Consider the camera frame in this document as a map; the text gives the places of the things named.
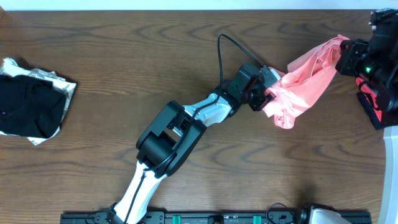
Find pink printed shirt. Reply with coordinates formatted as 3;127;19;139
263;35;348;129

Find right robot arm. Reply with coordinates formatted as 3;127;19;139
335;8;397;223

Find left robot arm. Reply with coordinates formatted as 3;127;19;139
103;63;280;223

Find red grey black garment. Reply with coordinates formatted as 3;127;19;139
355;77;397;130

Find black folded garment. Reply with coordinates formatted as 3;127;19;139
1;75;66;139

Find black mounting rail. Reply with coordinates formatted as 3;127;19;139
60;202;373;224

